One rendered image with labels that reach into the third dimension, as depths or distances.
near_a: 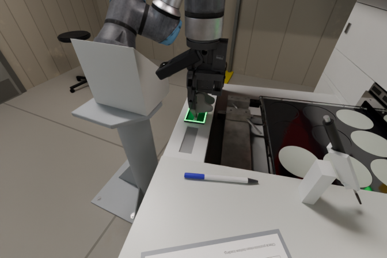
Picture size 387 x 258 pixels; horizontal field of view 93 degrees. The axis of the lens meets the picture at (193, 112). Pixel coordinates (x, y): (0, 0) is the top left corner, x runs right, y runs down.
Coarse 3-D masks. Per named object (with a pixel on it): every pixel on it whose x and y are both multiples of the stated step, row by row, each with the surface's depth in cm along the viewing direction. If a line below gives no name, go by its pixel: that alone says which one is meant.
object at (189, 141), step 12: (216, 96) 60; (180, 120) 50; (180, 132) 46; (192, 132) 47; (204, 132) 46; (168, 144) 43; (180, 144) 43; (192, 144) 44; (204, 144) 43; (168, 156) 41; (180, 156) 41; (192, 156) 41; (204, 156) 41
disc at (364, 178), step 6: (324, 156) 48; (354, 162) 46; (360, 162) 46; (354, 168) 45; (360, 168) 45; (366, 168) 45; (336, 174) 44; (360, 174) 44; (366, 174) 44; (360, 180) 43; (366, 180) 43; (360, 186) 41; (366, 186) 41
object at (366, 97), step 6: (366, 90) 66; (366, 96) 65; (372, 96) 63; (360, 102) 68; (366, 102) 66; (372, 102) 62; (378, 102) 60; (378, 108) 60; (384, 108) 57; (384, 114) 57
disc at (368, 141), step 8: (352, 136) 54; (360, 136) 54; (368, 136) 54; (376, 136) 54; (360, 144) 51; (368, 144) 51; (376, 144) 51; (384, 144) 51; (368, 152) 49; (376, 152) 49; (384, 152) 49
